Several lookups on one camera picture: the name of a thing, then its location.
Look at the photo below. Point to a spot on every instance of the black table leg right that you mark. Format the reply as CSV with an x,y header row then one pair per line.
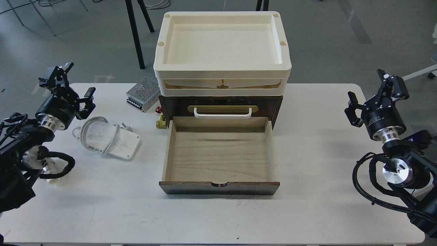
x,y
262,5

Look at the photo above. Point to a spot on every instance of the dark wooden cabinet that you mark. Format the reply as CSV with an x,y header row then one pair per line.
x,y
180,106

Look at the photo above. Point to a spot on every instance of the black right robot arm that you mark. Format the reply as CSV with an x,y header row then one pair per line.
x,y
402,170

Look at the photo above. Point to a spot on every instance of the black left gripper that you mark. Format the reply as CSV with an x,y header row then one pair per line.
x,y
63,104

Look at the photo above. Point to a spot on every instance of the white drawer handle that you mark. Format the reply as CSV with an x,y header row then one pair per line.
x,y
222,116

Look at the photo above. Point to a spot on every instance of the cream plastic tray cabinet top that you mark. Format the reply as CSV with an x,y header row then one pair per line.
x,y
243,53

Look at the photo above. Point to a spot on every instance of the black table leg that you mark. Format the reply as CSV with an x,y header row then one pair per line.
x,y
262,5
134,29

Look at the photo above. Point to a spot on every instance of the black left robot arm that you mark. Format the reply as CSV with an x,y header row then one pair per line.
x,y
25,159

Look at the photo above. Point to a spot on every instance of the open wooden drawer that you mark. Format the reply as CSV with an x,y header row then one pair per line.
x,y
220,157

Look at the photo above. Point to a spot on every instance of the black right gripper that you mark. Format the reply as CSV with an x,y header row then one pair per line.
x,y
379,112

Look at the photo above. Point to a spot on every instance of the metal mesh power supply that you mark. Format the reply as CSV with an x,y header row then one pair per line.
x,y
144,94

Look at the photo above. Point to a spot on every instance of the brass valve red handle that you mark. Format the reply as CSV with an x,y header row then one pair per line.
x,y
161,123

